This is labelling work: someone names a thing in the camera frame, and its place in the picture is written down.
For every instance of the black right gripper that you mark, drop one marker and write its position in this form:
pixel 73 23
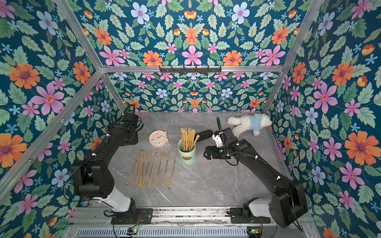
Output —
pixel 213 152

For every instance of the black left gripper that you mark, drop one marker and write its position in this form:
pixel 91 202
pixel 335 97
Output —
pixel 136 140

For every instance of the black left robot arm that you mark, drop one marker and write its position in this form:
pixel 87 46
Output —
pixel 92 178

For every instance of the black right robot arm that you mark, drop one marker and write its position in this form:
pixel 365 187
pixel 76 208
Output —
pixel 288 201

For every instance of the bundle of paper straws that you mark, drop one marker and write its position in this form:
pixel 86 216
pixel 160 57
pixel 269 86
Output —
pixel 189 139

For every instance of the light green metal cup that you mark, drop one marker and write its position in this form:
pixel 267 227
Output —
pixel 187 158

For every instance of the round beige kitchen timer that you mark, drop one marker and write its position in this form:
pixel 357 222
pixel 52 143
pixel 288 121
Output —
pixel 158 138

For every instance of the white plush toy blue shirt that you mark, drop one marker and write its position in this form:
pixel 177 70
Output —
pixel 252 123

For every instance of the black wall hook rail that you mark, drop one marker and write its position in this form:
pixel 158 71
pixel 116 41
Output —
pixel 190 69

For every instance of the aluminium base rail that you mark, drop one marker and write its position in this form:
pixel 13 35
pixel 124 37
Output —
pixel 184 222

